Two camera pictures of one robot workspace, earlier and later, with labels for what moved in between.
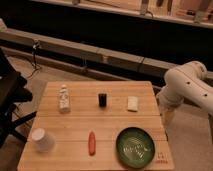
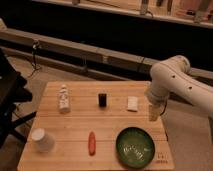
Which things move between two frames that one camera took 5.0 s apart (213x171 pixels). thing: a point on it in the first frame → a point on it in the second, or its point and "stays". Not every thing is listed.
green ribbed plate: [135, 147] stays
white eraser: [132, 103] stays
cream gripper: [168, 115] → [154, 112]
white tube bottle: [64, 100] stays
